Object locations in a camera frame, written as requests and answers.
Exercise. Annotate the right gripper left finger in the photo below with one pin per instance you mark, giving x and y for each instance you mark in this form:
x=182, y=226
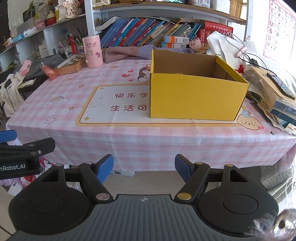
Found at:
x=92, y=178

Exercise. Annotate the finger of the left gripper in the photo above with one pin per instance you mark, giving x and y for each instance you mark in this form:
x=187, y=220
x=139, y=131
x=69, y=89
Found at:
x=7, y=136

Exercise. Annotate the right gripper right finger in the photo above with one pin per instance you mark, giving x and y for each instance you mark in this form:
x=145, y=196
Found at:
x=195, y=177

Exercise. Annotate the white canvas tote bag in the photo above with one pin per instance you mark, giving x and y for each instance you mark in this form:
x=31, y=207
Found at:
x=11, y=99

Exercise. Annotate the pink checkered tablecloth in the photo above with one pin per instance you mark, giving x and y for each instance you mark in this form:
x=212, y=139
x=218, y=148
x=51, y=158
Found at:
x=105, y=110

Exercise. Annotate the yellow cardboard box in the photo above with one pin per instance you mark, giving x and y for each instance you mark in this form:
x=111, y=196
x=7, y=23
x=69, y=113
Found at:
x=194, y=86

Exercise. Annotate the grey folded clothing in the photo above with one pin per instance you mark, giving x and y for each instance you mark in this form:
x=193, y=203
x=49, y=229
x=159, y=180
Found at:
x=35, y=69

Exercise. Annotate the wooden chessboard box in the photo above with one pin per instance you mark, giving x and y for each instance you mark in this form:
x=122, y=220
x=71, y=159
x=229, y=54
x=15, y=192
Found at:
x=71, y=65

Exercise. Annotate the stack of books and papers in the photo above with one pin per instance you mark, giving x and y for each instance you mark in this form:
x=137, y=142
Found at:
x=279, y=109

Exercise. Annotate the pink cylindrical container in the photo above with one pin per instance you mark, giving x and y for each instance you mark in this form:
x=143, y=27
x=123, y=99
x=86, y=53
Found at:
x=93, y=52

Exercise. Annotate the pink purple scarf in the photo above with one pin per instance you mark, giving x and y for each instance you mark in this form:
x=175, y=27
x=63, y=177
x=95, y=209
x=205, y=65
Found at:
x=112, y=54

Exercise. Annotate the pink pig plush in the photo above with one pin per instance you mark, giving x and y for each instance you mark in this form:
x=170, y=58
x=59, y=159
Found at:
x=195, y=45

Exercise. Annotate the lower orange blue box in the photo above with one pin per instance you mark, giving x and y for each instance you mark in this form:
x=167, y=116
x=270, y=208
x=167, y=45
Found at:
x=173, y=45

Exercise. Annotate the orange blue white box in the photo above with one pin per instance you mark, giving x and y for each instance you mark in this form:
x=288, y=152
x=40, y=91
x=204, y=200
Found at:
x=175, y=40

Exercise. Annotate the red boxed book set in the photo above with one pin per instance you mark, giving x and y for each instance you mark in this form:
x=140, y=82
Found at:
x=208, y=27

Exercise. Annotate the row of colourful books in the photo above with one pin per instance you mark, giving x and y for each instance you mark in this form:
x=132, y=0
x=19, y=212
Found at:
x=141, y=31

